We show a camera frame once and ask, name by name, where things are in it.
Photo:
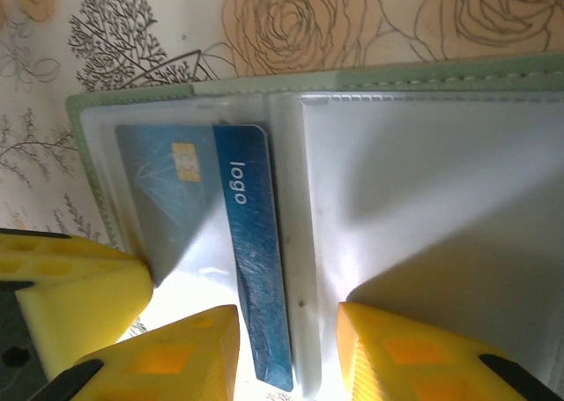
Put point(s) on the blue VIP chip card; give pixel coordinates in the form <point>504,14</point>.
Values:
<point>247,242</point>

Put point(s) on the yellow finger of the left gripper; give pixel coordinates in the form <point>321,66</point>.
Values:
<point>88,304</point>

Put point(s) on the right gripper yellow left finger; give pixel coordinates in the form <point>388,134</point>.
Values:
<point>176,361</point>

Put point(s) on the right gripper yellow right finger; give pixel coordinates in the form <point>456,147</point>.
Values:
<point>418,366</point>

